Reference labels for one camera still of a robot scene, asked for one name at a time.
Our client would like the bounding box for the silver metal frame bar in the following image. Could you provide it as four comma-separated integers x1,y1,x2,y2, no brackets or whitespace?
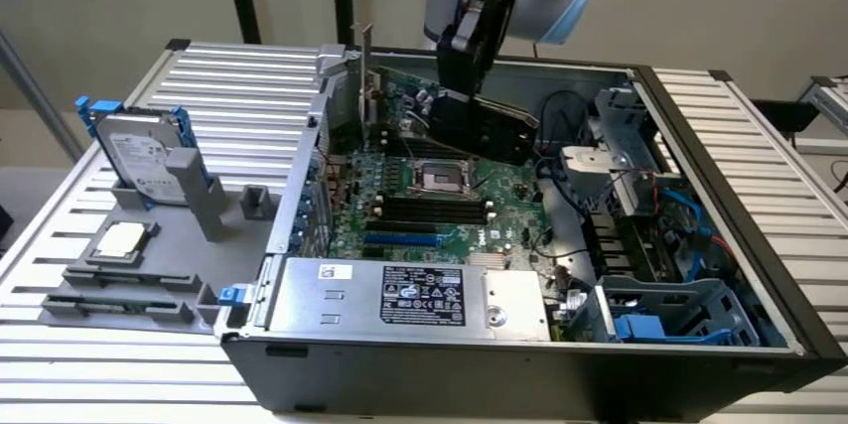
0,28,86,163

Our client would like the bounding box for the grey blue disk bay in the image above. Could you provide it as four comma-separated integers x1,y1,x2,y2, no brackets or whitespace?
591,274,762,347

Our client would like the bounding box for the small finned heat sink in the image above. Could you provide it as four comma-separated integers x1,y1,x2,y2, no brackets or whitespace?
466,251,510,272

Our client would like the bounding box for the black graphics card silver bracket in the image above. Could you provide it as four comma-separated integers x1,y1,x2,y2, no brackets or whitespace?
354,21,542,167

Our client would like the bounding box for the black open PC case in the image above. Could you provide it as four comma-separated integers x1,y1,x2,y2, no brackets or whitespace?
218,44,848,421

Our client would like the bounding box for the silver hard disk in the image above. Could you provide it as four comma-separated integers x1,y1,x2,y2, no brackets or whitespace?
98,112,195,208

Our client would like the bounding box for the grey parts rack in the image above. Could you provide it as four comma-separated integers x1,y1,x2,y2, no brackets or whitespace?
39,147,286,332

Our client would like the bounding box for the blue expansion slot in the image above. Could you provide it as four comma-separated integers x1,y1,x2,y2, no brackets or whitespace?
362,230,446,249

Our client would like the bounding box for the blue disk caddy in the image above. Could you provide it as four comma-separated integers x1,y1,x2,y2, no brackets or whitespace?
75,95,202,208

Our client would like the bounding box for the grey card retention latch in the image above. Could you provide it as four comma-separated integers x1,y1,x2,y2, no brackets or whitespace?
314,44,363,80

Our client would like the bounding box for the blue wire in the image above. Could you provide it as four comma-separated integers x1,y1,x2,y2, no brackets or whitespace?
654,187,716,277

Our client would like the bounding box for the silver CPU chip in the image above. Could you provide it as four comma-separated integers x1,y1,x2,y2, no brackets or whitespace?
95,221,155,260

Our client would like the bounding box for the silver power supply with label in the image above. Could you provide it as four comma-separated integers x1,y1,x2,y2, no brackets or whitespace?
267,256,555,344

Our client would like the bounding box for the CPU socket with metal frame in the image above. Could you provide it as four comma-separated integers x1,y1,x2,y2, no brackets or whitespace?
406,157,483,198

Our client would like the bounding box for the green RAM stick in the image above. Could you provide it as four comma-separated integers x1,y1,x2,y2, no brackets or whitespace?
42,296,195,317

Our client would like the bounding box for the silver metal drive cage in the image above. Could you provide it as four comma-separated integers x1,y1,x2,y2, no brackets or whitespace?
584,85,686,217

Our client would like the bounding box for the red wire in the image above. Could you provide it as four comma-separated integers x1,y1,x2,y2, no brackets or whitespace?
651,180,739,260

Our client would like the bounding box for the metal slat side table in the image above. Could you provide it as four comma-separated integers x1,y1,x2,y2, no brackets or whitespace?
791,74,848,157

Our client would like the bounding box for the black wire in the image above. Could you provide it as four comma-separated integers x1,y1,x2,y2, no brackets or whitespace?
538,90,592,148

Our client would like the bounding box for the green motherboard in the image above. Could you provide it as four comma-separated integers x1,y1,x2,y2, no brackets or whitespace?
323,66,552,272

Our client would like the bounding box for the black RAM slot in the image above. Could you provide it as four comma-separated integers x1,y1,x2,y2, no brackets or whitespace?
380,215,496,227
382,195,496,206
380,209,496,219
382,202,496,212

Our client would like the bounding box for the blue case latch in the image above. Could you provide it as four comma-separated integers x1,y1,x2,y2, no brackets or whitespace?
218,283,250,307

